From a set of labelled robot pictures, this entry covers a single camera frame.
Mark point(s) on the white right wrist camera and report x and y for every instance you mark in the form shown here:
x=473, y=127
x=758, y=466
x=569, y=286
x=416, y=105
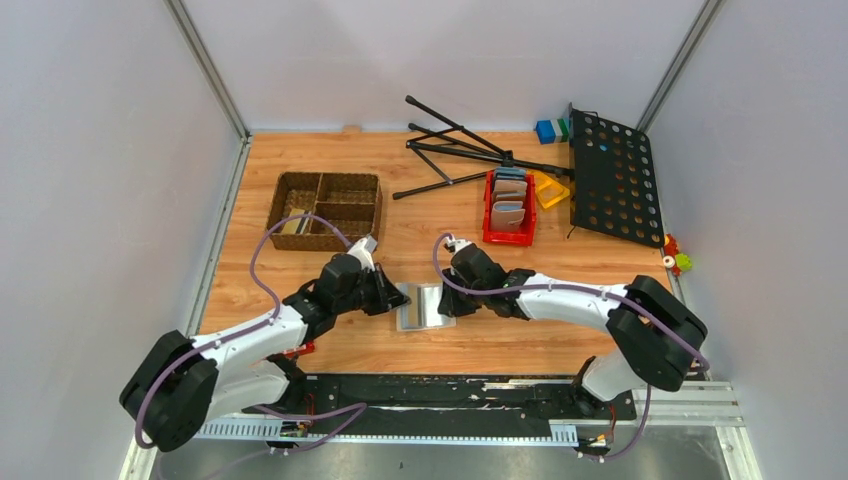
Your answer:
x=453, y=244

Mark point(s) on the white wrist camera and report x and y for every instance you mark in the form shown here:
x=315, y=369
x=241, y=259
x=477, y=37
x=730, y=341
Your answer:
x=363, y=250
x=453, y=244

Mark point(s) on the white card holder wallet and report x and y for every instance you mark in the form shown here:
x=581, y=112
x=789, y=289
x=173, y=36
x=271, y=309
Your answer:
x=421, y=312

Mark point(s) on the black folding music stand legs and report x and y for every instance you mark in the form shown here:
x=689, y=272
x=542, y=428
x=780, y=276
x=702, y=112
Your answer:
x=458, y=141

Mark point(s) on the red white toy block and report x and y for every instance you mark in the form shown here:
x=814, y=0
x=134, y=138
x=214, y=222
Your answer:
x=301, y=350

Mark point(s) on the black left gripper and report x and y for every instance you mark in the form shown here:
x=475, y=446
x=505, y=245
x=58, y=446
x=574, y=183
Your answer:
x=388, y=296

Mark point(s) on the card holders in red bin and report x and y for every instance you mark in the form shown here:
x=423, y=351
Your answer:
x=508, y=192

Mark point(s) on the gold credit cards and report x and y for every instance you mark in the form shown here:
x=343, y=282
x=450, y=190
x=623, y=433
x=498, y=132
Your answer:
x=298, y=224

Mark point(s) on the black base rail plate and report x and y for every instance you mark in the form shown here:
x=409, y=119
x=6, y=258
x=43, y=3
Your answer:
x=450, y=405

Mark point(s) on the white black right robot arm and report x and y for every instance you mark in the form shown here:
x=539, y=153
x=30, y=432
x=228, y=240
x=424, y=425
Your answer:
x=657, y=338

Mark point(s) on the brown wicker divided basket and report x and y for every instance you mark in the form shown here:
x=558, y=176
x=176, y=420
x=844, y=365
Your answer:
x=349, y=202

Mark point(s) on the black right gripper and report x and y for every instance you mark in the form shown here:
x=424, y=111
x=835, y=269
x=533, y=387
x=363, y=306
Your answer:
x=450, y=307

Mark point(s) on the yellow transparent tray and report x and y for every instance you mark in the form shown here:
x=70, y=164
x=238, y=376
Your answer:
x=549, y=191

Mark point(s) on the red plastic bin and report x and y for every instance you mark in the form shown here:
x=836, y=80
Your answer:
x=522, y=238

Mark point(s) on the black perforated music stand desk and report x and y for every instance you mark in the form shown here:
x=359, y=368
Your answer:
x=614, y=189

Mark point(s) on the red green small toy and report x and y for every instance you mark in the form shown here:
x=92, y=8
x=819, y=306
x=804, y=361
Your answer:
x=674, y=259

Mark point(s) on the blue green toy block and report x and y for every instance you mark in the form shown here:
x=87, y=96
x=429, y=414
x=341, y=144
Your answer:
x=553, y=131

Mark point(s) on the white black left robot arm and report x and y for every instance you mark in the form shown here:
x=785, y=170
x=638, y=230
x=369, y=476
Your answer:
x=185, y=382

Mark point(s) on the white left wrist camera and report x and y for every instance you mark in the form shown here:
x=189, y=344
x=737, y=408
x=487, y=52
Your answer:
x=363, y=250

